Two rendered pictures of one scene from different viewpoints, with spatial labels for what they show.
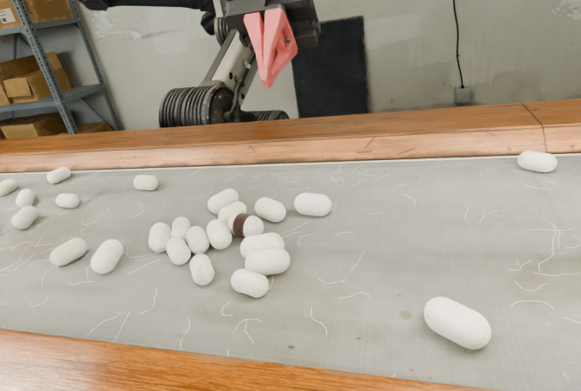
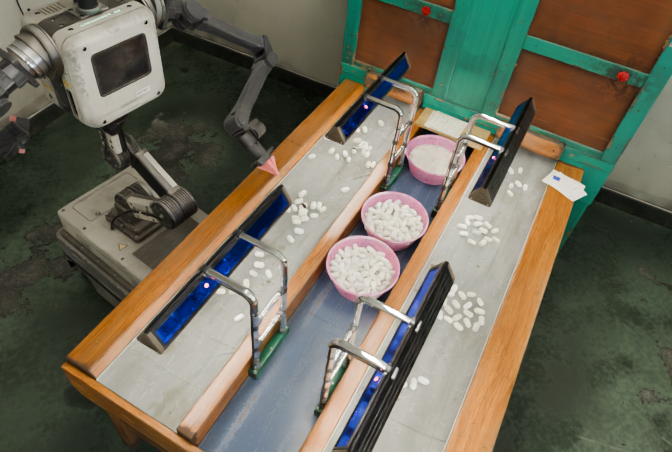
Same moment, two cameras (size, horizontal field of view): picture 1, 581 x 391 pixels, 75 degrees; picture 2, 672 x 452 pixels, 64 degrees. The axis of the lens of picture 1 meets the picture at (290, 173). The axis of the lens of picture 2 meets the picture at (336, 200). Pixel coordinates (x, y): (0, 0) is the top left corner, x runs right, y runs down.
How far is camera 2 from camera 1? 2.04 m
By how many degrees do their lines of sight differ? 69
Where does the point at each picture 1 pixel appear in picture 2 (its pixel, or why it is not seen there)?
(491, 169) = (306, 162)
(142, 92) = not seen: outside the picture
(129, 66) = not seen: outside the picture
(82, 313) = (313, 236)
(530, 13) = not seen: hidden behind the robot
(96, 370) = (337, 225)
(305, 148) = (270, 185)
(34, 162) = (197, 263)
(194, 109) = (189, 203)
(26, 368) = (332, 234)
